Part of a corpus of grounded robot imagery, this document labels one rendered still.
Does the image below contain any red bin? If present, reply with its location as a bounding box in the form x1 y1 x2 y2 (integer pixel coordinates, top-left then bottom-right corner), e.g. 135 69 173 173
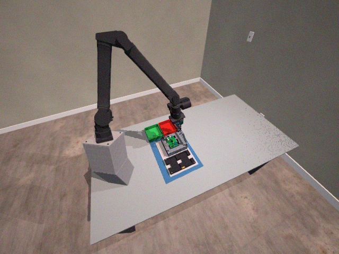
158 119 177 136

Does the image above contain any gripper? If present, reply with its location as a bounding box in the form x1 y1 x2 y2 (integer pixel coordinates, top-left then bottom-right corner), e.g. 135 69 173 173
169 111 185 126

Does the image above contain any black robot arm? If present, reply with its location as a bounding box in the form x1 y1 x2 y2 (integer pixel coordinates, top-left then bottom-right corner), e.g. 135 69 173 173
94 30 191 143

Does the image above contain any green circuit board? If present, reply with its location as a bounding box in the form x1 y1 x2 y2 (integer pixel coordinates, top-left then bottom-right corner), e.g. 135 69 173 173
166 136 178 148

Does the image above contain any green open-top bin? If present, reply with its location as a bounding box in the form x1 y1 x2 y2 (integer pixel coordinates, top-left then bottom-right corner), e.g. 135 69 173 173
144 123 164 142

